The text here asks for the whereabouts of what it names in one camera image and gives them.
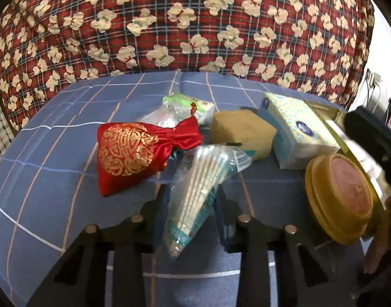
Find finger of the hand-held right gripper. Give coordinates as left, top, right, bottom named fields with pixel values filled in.
left=343, top=105, right=391, bottom=199

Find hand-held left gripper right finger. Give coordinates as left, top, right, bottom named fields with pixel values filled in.
left=214, top=191, right=356, bottom=307

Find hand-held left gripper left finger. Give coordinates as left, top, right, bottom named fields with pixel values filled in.
left=26, top=184, right=170, bottom=307

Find bag of cotton swabs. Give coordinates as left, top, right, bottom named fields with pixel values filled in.
left=164, top=144, right=254, bottom=259

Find green tissue pack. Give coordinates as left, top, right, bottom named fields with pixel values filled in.
left=162, top=93, right=215, bottom=125

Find person's right hand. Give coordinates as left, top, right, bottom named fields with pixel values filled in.
left=362, top=193, right=391, bottom=276

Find round gold tin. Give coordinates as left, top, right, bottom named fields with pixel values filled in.
left=304, top=153, right=384, bottom=245

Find floral tissue box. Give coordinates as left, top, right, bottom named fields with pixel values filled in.
left=258, top=92, right=341, bottom=170

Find clear plastic bag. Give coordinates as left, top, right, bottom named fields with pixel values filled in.
left=147, top=107, right=183, bottom=131

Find brown sponge block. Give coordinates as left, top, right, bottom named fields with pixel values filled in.
left=210, top=109, right=277, bottom=161

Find blue checked bed sheet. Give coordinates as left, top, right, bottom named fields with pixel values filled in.
left=0, top=70, right=369, bottom=307

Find red plaid bear-print quilt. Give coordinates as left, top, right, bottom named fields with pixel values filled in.
left=0, top=0, right=375, bottom=131

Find dark power cable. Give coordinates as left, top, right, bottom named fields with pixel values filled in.
left=366, top=80, right=384, bottom=109

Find white wall outlet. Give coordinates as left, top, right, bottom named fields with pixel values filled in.
left=365, top=70, right=383, bottom=85

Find red gold-print drawstring pouch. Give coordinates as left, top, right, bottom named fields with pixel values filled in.
left=96, top=104, right=204, bottom=197

